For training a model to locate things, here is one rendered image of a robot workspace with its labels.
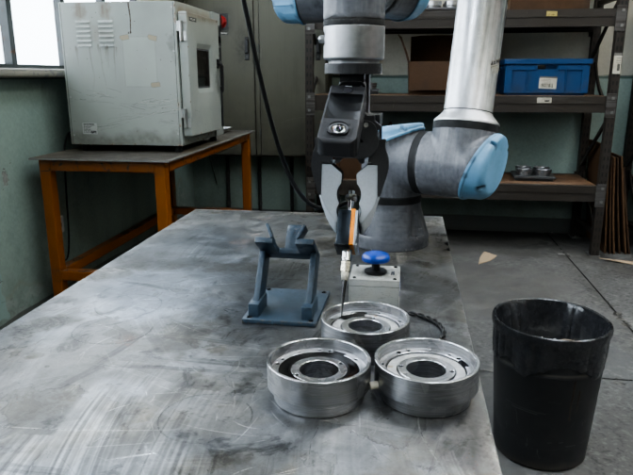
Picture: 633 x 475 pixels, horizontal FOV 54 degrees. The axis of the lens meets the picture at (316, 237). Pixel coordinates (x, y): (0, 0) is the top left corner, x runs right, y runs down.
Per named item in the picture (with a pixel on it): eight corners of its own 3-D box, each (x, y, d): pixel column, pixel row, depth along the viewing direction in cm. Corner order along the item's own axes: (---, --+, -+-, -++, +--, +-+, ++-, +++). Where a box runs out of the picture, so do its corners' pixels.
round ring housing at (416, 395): (446, 366, 70) (448, 332, 69) (497, 413, 60) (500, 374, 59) (359, 378, 67) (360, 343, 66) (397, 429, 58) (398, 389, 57)
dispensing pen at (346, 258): (328, 310, 74) (339, 183, 80) (332, 319, 78) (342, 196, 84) (346, 312, 74) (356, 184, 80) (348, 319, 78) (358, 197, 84)
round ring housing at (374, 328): (416, 367, 70) (418, 333, 69) (323, 368, 70) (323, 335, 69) (400, 330, 80) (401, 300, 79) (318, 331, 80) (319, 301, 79)
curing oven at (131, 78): (198, 154, 279) (190, -1, 262) (71, 151, 287) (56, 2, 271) (235, 139, 338) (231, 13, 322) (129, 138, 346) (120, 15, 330)
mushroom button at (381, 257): (388, 290, 87) (389, 256, 86) (360, 289, 88) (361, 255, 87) (389, 282, 91) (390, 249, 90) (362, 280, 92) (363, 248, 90)
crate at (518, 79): (574, 93, 419) (576, 59, 414) (589, 95, 383) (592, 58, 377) (494, 93, 426) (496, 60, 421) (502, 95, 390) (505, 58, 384)
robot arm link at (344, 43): (382, 24, 72) (313, 24, 73) (381, 65, 73) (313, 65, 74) (386, 28, 79) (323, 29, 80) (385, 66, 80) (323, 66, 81)
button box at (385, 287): (398, 312, 86) (400, 278, 85) (348, 309, 87) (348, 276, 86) (399, 292, 94) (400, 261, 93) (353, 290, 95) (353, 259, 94)
